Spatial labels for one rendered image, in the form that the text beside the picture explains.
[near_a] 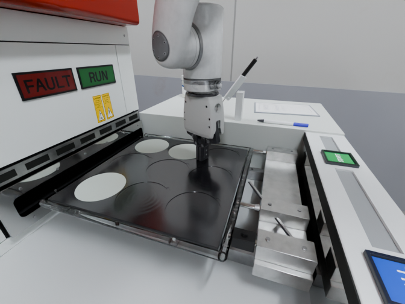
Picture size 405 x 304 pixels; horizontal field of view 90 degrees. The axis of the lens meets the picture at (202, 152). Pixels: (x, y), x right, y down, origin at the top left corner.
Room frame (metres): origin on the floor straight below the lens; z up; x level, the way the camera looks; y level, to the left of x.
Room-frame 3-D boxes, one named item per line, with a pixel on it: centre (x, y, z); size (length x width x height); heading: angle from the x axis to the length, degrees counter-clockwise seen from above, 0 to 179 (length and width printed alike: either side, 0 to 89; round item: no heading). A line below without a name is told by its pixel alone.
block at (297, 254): (0.20, -0.12, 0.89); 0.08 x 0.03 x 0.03; 71
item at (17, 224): (0.47, 0.29, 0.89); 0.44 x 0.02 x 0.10; 161
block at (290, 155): (0.51, -0.22, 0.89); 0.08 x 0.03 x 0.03; 71
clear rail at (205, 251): (0.24, 0.14, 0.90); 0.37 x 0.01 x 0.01; 71
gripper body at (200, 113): (0.47, 0.00, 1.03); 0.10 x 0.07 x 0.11; 46
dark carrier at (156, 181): (0.42, 0.09, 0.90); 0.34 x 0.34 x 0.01; 71
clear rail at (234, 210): (0.36, -0.09, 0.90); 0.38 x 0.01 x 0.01; 161
